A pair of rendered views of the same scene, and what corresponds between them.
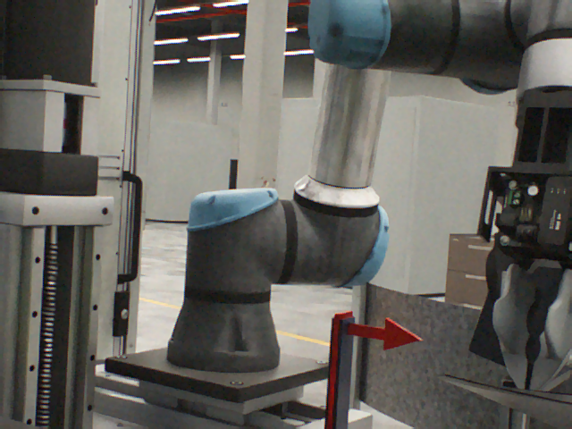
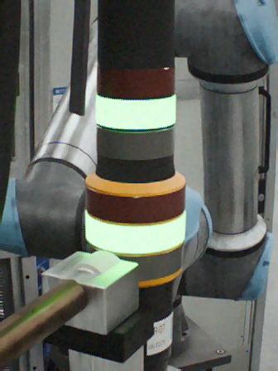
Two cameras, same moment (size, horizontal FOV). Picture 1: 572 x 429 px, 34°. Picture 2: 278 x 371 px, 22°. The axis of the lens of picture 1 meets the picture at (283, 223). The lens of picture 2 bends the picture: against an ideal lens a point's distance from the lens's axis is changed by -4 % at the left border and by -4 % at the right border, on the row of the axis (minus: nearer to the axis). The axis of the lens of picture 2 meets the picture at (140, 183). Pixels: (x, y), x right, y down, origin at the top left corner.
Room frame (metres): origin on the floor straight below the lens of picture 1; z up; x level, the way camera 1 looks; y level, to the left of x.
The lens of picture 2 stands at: (0.26, -0.51, 1.66)
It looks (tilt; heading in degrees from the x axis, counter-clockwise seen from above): 16 degrees down; 31
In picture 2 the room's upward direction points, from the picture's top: straight up
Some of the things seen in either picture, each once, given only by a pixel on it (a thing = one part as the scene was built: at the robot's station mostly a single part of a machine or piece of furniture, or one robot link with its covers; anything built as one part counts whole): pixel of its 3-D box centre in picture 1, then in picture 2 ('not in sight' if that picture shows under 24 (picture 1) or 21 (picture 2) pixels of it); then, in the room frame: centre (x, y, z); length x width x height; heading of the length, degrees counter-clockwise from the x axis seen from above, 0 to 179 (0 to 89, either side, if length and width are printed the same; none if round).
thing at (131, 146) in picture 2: not in sight; (135, 137); (0.52, -0.35, 1.59); 0.03 x 0.03 x 0.01
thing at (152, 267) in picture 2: not in sight; (135, 250); (0.52, -0.35, 1.54); 0.04 x 0.04 x 0.01
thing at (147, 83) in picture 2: not in sight; (136, 78); (0.52, -0.35, 1.62); 0.03 x 0.03 x 0.01
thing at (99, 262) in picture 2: not in sight; (97, 279); (0.48, -0.35, 1.54); 0.02 x 0.02 x 0.02; 5
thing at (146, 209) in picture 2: not in sight; (135, 195); (0.52, -0.35, 1.57); 0.04 x 0.04 x 0.01
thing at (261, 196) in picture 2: (130, 254); (264, 151); (2.67, 0.43, 1.04); 0.06 x 0.05 x 0.48; 60
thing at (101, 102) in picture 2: not in sight; (136, 107); (0.52, -0.35, 1.61); 0.03 x 0.03 x 0.01
